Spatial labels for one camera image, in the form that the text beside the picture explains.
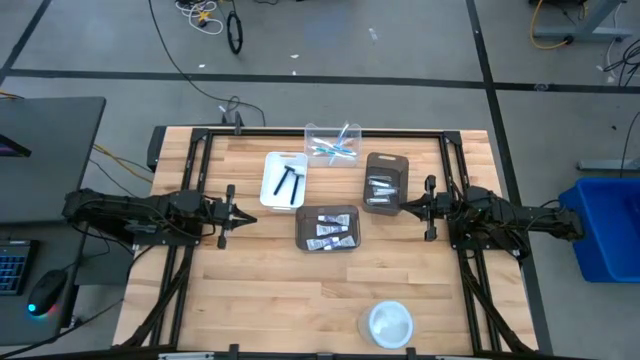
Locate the blue plastic crate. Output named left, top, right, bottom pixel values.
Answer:
left=558, top=177, right=640, bottom=284

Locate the black edge bracket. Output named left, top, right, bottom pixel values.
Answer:
left=146, top=125, right=167, bottom=172

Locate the white cable bundle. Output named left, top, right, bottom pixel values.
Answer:
left=174, top=0, right=225, bottom=36

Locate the black cable hoop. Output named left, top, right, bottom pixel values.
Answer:
left=225, top=10, right=245, bottom=56

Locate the grey table stand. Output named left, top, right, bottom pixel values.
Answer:
left=530, top=0, right=634, bottom=44

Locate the backlit keyboard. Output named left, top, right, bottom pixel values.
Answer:
left=0, top=239, right=32, bottom=297

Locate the clear plastic bin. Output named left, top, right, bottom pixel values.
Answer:
left=303, top=122, right=363, bottom=169

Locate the silver aluminium profile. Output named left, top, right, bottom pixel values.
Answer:
left=158, top=351, right=216, bottom=360

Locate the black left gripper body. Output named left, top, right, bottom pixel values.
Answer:
left=216, top=184, right=237, bottom=251

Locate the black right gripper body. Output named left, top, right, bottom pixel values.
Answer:
left=423, top=174, right=439, bottom=243

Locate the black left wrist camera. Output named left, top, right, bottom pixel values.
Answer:
left=201, top=199, right=225, bottom=227

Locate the smoky grey plastic bin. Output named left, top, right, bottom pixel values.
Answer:
left=294, top=204, right=362, bottom=253
left=361, top=151, right=411, bottom=217

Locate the black desk monitor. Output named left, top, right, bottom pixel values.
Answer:
left=0, top=133, right=32, bottom=158

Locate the black desk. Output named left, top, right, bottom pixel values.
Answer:
left=0, top=96, right=108, bottom=224

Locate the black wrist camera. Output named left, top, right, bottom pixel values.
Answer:
left=201, top=199, right=225, bottom=227
left=435, top=192, right=454, bottom=222

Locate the black computer mouse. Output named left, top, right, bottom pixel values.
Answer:
left=26, top=268, right=69, bottom=318

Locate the dark lower desk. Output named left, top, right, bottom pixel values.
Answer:
left=0, top=219, right=136, bottom=347

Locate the black cable tangle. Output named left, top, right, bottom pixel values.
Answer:
left=602, top=38, right=640, bottom=87

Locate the yellow floor cable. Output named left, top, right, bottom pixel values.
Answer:
left=529, top=0, right=571, bottom=51

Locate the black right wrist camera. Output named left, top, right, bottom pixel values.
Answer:
left=435, top=192, right=454, bottom=222

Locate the white plastic bin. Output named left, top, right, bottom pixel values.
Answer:
left=258, top=151, right=310, bottom=213

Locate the black floor cable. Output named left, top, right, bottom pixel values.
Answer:
left=147, top=0, right=267, bottom=127

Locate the grey floor base bar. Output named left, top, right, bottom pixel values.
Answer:
left=577, top=158, right=640, bottom=174

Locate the black aluminium rig frame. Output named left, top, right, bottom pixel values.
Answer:
left=119, top=127, right=539, bottom=360

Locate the yellow wire bundle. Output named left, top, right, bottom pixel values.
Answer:
left=91, top=143, right=155, bottom=185

